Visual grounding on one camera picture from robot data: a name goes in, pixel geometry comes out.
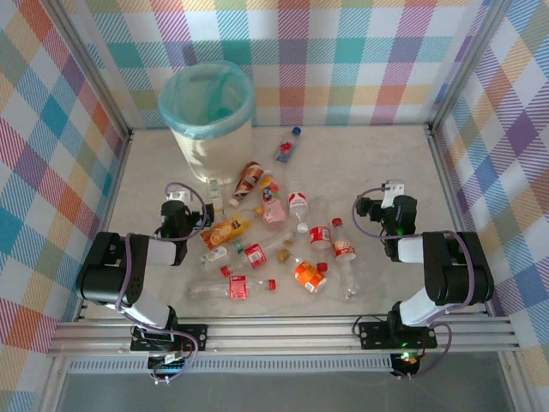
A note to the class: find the long clear bottle red label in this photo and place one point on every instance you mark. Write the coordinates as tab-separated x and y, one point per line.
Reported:
237	286

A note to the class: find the aluminium front frame rail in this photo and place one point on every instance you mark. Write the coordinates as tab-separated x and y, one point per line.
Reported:
279	335

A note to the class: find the clear bottle green neck label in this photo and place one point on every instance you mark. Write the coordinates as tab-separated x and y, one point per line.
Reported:
212	257

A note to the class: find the aluminium side frame rail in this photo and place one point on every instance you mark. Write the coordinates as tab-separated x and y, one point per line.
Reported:
451	193
112	193

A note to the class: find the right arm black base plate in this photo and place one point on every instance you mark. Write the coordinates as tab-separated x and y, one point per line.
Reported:
371	335

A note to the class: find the pink drink bottle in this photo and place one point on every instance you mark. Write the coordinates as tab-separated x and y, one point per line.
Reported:
272	206

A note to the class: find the clear bottle green print label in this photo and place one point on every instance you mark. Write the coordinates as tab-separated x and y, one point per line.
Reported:
215	195

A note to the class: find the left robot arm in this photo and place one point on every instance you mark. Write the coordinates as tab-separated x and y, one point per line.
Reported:
103	279

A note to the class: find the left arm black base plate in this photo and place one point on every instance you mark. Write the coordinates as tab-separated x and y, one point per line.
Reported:
195	337

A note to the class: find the aluminium corner post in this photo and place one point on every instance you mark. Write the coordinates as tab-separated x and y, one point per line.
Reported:
92	68
467	64

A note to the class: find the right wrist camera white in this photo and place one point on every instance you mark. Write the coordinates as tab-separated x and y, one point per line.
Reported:
393	191

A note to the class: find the white ribbed waste bin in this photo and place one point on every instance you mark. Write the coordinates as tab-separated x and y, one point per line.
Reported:
214	154

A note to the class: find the orange juice bottle yellow cap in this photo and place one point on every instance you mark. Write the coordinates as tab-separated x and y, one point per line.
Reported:
223	232

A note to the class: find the white red label bottle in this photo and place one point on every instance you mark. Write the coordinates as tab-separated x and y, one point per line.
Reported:
297	204

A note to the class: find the Fiji bottle blue cap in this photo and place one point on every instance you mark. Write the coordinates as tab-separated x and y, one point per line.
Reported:
286	148

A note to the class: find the brown Nescafe coffee bottle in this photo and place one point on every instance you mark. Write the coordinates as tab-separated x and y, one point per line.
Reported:
248	178

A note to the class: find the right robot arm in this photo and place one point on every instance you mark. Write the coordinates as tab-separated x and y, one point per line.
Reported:
454	274

